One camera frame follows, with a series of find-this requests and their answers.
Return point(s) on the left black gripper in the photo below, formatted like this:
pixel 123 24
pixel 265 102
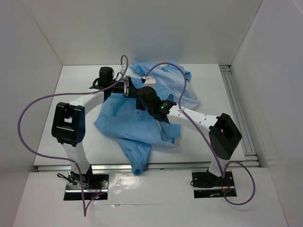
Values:
pixel 128 88

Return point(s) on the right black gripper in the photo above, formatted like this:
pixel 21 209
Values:
pixel 139 105

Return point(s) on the light blue zip jacket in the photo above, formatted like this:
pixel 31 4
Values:
pixel 136 131

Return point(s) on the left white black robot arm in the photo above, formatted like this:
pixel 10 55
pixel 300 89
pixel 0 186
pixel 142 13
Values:
pixel 69 125

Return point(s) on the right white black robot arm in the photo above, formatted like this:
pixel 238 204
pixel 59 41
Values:
pixel 219 132

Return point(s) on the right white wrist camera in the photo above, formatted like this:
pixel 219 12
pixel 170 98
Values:
pixel 149 81

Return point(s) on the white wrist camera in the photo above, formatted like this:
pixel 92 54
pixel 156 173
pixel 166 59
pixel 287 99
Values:
pixel 149 81
pixel 124 69

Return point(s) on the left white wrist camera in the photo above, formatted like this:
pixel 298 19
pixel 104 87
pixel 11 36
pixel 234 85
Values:
pixel 124 69

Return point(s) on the front aluminium frame rail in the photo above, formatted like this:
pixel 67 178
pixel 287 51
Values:
pixel 128 167

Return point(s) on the aluminium frame rail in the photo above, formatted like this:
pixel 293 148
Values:
pixel 128 167
pixel 251 158

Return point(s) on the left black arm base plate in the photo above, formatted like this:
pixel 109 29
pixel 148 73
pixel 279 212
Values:
pixel 98 182

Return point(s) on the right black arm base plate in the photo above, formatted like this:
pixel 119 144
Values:
pixel 208 180

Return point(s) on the right aluminium frame rail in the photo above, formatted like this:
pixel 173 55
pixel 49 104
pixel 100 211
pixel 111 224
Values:
pixel 251 158

